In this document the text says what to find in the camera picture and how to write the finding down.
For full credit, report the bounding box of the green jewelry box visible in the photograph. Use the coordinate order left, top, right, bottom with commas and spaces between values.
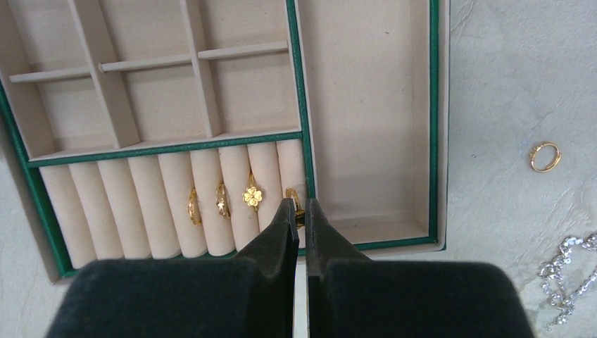
1, 1, 450, 282

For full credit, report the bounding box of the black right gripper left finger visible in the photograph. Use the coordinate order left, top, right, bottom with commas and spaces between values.
47, 199, 299, 337

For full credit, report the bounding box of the silver jewelry piece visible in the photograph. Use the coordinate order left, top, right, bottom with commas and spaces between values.
537, 232, 596, 332

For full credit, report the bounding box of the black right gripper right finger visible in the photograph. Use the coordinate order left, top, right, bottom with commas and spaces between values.
305, 199, 534, 337

